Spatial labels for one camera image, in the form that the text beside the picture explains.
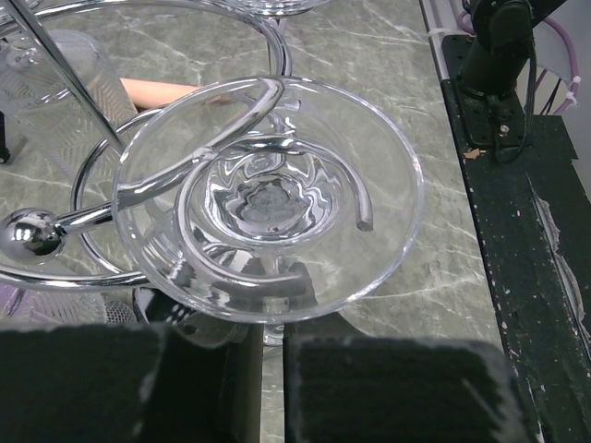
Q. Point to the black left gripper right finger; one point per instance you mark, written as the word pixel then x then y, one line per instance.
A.
pixel 353 389

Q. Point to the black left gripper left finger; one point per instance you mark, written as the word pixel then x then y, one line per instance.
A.
pixel 99 383

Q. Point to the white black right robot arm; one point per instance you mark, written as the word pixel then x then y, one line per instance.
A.
pixel 504 43

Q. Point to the chrome wine glass rack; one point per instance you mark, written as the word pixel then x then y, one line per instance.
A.
pixel 236 200

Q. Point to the purple glitter microphone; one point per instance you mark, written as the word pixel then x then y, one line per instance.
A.
pixel 26 306

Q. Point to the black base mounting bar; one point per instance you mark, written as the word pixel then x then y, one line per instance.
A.
pixel 532 221

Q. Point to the clear patterned glass tumbler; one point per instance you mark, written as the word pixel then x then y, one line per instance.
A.
pixel 45 109

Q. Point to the beige wooden rolling pin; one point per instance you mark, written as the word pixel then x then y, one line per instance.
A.
pixel 147 95

